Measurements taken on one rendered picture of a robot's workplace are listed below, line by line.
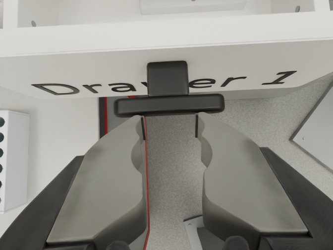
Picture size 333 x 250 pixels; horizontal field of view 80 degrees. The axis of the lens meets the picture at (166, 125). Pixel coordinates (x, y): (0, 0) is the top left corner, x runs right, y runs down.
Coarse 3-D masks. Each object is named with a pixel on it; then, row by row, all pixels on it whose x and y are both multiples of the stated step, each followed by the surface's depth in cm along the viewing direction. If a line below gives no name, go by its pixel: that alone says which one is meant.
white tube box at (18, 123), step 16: (0, 112) 25; (16, 112) 26; (0, 128) 25; (16, 128) 26; (0, 144) 25; (16, 144) 26; (0, 160) 24; (16, 160) 26; (0, 176) 24; (16, 176) 26; (0, 192) 24; (16, 192) 26; (0, 208) 24
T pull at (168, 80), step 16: (160, 64) 13; (176, 64) 13; (160, 80) 13; (176, 80) 13; (160, 96) 13; (176, 96) 13; (192, 96) 13; (208, 96) 13; (128, 112) 13; (144, 112) 13; (160, 112) 13; (176, 112) 13; (192, 112) 13; (208, 112) 13
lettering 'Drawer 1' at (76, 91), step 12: (288, 72) 17; (36, 84) 17; (48, 84) 17; (60, 84) 17; (96, 84) 18; (108, 84) 18; (120, 84) 18; (144, 84) 18; (192, 84) 19; (264, 84) 20
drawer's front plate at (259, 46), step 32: (0, 32) 12; (32, 32) 12; (64, 32) 12; (96, 32) 12; (128, 32) 12; (160, 32) 12; (192, 32) 12; (224, 32) 12; (256, 32) 12; (288, 32) 12; (320, 32) 12; (0, 64) 13; (32, 64) 13; (64, 64) 13; (96, 64) 14; (128, 64) 14; (192, 64) 14; (224, 64) 15; (256, 64) 15; (288, 64) 15; (320, 64) 16; (32, 96) 21; (64, 96) 22; (96, 96) 22
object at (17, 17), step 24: (24, 0) 16; (48, 0) 20; (72, 0) 22; (96, 0) 22; (120, 0) 22; (264, 0) 21; (288, 0) 18; (312, 0) 15; (24, 24) 16; (48, 24) 20; (72, 24) 22
